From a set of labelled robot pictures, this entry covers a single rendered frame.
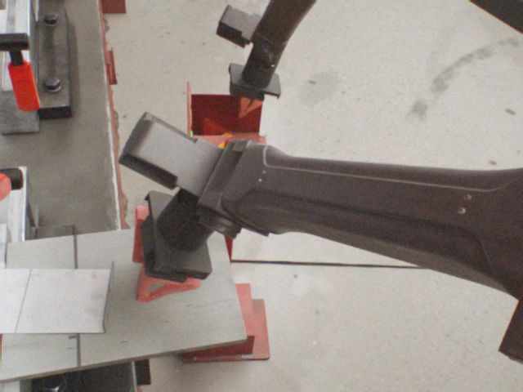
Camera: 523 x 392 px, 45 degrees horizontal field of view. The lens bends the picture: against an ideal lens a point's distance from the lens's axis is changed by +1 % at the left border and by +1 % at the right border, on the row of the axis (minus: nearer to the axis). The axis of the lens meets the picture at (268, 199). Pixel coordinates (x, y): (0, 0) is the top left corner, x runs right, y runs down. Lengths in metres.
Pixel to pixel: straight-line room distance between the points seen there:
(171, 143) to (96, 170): 0.50
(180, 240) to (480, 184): 0.41
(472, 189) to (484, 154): 2.30
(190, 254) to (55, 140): 0.51
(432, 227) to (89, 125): 0.90
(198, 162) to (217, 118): 0.77
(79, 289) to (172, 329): 0.12
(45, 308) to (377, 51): 2.41
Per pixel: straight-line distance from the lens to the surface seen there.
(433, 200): 0.31
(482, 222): 0.29
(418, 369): 1.93
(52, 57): 1.25
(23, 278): 0.79
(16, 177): 0.53
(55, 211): 1.01
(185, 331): 0.73
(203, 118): 1.34
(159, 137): 0.58
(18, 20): 1.24
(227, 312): 0.74
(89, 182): 1.05
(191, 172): 0.58
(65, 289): 0.77
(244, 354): 1.83
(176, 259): 0.65
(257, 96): 1.22
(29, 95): 0.73
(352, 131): 2.51
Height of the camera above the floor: 1.64
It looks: 48 degrees down
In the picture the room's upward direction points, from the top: 8 degrees clockwise
